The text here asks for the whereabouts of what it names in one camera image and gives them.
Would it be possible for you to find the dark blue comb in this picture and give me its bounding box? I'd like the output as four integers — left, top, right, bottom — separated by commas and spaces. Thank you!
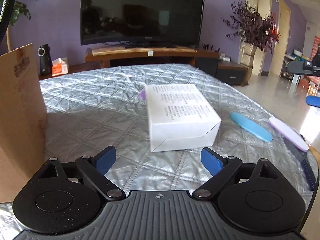
301, 159, 316, 191

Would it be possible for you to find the light blue oval case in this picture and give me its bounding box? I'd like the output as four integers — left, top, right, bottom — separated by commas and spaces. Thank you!
229, 112, 273, 142

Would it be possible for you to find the white lilac oval case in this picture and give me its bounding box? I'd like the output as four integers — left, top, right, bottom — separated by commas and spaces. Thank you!
269, 116, 309, 152

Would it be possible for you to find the black blurred cable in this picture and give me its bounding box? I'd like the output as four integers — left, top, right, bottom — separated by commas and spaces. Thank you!
0, 0, 18, 45

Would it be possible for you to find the purple leaf plant in vase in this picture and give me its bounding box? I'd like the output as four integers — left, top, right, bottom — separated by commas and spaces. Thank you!
221, 1, 279, 86

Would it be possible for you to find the white paper box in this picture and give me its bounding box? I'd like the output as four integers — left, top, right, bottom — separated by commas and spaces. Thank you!
145, 84, 221, 152

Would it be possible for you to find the wooden TV stand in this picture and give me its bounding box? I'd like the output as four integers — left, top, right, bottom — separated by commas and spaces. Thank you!
39, 44, 250, 86

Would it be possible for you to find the orange tissue box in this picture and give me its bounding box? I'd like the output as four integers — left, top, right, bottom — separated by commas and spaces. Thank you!
52, 58, 69, 77

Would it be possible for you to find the brown cardboard box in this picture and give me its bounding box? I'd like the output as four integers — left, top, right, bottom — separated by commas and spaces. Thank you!
0, 44, 47, 203

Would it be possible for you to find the cluttered metal shelf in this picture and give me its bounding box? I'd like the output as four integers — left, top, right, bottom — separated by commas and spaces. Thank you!
281, 36, 320, 95

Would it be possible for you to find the black wifi router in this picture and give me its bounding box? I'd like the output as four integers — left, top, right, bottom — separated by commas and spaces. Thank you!
202, 43, 213, 51

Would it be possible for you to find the black cylindrical speaker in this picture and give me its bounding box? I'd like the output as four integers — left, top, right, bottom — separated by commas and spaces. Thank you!
37, 44, 53, 76

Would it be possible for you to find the black flat screen television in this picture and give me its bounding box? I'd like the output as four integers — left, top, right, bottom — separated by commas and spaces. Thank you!
80, 0, 204, 46

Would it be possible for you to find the purple oval case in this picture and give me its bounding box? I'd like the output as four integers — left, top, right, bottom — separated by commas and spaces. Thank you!
138, 90, 146, 101

